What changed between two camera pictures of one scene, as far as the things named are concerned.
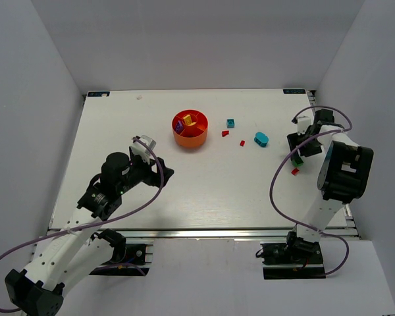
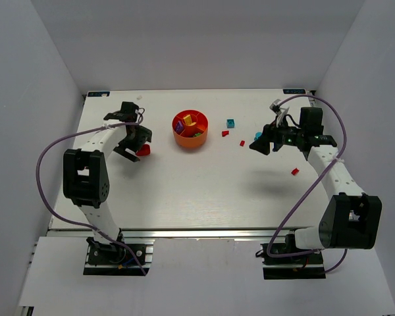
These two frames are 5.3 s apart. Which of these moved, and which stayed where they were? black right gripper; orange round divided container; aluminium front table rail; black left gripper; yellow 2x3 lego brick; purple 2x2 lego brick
Moved: black right gripper; black left gripper
Stayed: orange round divided container; yellow 2x3 lego brick; purple 2x2 lego brick; aluminium front table rail
